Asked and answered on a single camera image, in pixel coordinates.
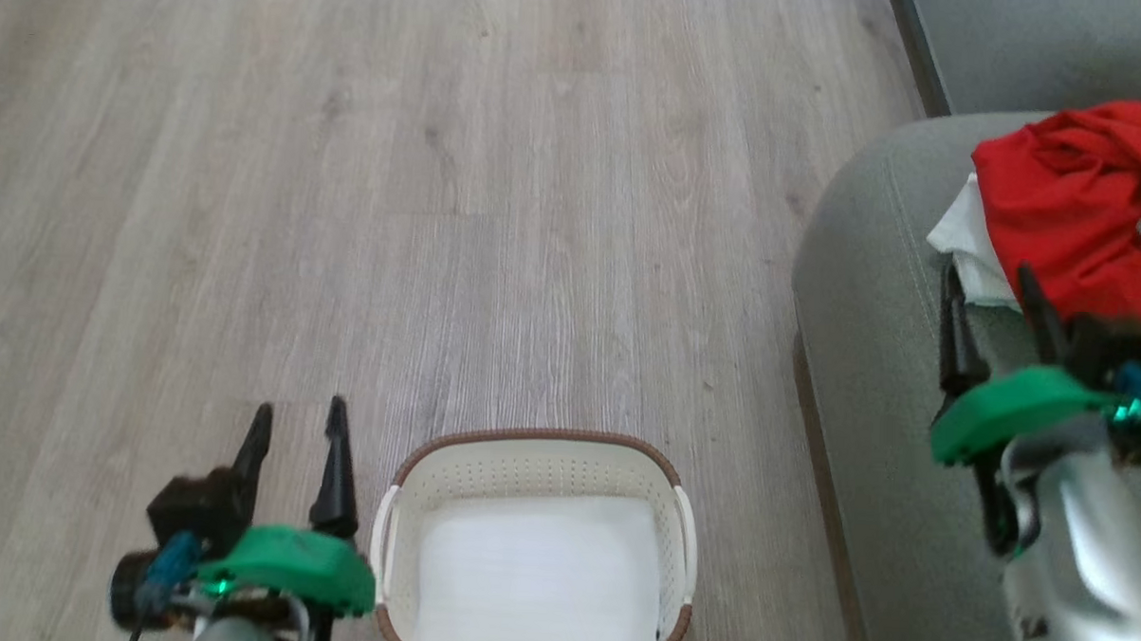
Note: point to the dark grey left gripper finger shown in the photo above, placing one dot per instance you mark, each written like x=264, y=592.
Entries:
x=255, y=447
x=337, y=493

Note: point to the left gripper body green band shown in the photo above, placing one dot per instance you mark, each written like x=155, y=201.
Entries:
x=287, y=562

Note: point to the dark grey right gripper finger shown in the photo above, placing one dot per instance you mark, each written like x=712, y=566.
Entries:
x=959, y=348
x=1045, y=323

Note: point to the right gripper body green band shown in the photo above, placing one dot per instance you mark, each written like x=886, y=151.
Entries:
x=1013, y=407

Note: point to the red and white basketball jersey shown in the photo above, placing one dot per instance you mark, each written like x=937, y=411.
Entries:
x=1068, y=205

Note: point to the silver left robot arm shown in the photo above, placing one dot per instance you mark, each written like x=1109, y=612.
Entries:
x=237, y=636

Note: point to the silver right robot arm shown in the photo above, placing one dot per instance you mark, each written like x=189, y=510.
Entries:
x=1084, y=557

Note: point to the grey green sofa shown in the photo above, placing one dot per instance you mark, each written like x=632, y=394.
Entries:
x=895, y=275

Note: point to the white laundry basket brown rim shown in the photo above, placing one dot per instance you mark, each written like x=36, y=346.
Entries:
x=533, y=566

